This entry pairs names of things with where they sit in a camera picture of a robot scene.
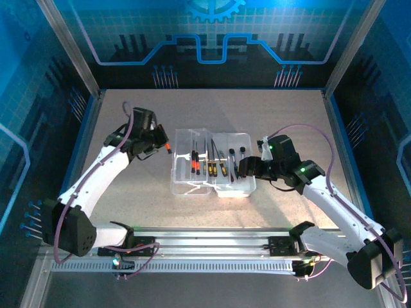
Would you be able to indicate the clear plastic tool box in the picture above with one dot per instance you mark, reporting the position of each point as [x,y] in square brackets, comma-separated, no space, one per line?
[184,150]

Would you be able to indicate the long yellow black screwdriver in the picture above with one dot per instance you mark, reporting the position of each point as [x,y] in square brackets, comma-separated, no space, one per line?
[223,170]

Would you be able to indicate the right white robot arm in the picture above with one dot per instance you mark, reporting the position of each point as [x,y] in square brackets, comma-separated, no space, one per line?
[334,205]

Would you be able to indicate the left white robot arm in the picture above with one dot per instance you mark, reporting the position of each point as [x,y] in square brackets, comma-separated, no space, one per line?
[96,173]

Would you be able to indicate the blue aluminium side rail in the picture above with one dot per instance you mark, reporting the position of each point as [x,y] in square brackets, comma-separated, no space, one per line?
[343,154]
[80,167]

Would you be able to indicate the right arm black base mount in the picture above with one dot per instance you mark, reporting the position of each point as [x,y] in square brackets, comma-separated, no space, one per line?
[279,245]

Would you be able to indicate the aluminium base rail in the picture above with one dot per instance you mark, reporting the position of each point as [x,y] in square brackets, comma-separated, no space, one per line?
[208,240]

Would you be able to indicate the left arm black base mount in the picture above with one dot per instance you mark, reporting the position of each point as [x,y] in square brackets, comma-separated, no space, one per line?
[144,245]

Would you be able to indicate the aluminium frame post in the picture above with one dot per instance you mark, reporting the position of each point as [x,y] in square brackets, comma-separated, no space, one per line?
[70,48]
[350,48]

